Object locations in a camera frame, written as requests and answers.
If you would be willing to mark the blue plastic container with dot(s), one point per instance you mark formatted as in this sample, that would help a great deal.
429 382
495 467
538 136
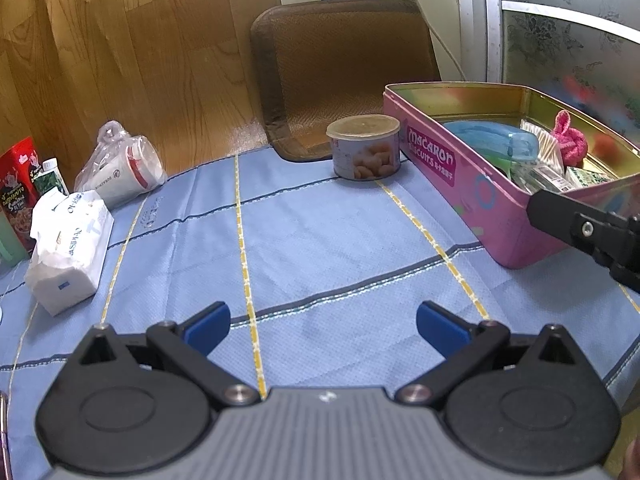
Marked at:
487 142

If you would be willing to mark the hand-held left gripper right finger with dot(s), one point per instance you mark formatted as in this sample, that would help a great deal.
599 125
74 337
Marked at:
441 331

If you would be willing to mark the white tissue pack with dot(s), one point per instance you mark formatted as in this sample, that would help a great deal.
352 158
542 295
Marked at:
67 245

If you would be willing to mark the green cup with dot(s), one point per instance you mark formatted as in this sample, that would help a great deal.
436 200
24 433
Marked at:
9 247

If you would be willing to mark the cotton swab pack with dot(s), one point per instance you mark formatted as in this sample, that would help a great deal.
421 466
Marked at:
542 146

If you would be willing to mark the pink knitted pouch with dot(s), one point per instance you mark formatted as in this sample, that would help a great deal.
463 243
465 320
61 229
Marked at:
571 142

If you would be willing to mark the bagged paper cups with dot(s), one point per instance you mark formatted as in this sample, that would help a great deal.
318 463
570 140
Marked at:
125 170

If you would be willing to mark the floral glass sliding door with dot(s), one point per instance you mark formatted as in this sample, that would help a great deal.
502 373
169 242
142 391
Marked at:
560 35

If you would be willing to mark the nut can with plastic lid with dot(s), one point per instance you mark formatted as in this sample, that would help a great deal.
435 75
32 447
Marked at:
367 152

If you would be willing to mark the green packet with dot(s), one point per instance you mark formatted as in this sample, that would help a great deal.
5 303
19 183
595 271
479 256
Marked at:
587 177

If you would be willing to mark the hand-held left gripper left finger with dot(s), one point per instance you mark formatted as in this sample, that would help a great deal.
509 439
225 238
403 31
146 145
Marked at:
207 325

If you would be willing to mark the clear plastic packet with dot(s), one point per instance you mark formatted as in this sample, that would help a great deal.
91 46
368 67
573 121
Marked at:
540 176

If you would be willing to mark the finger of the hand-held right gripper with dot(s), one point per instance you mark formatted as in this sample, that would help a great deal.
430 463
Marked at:
575 220

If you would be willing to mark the blue checked cloth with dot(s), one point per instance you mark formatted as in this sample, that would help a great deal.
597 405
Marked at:
320 250

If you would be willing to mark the small white green carton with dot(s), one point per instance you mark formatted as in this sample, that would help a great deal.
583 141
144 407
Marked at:
54 177

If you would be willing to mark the brown seat cushion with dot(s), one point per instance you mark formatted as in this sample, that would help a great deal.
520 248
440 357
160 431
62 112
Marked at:
345 75

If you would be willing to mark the red snack box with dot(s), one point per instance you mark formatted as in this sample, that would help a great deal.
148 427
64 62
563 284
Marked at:
17 185

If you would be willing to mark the pink tin box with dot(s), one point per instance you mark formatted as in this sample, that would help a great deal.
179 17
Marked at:
470 200

